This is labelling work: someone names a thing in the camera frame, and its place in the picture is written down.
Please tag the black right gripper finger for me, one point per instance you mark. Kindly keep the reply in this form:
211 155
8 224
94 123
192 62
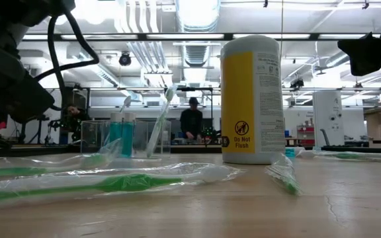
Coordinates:
364 56

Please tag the clear acrylic organizer box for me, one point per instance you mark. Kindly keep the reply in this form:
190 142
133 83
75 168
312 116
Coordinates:
91 135

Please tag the blue mouthwash bottle white cap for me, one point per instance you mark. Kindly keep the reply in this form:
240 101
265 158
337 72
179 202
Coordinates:
128 139
115 139
290 152

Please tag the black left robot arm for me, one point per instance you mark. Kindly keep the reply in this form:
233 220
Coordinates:
45 5

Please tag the white pillar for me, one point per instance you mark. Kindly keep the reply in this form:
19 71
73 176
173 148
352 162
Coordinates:
327 112

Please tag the black ceiling spotlight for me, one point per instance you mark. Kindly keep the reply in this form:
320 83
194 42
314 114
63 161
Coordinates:
124 59
297 83

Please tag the person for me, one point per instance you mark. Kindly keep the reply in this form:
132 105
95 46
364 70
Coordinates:
190 120
76 119

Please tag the red shelf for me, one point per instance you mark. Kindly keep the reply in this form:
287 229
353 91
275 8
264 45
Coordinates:
306 134

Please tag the black background frame rig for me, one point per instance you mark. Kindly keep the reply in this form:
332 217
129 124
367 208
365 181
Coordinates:
78 88
190 89

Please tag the black metal table frame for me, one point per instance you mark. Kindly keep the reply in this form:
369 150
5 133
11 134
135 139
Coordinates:
45 149

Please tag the black overhead frame bar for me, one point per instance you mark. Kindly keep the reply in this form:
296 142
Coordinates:
228 36

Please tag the silver ventilation duct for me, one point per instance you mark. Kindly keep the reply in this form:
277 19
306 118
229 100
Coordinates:
197 16

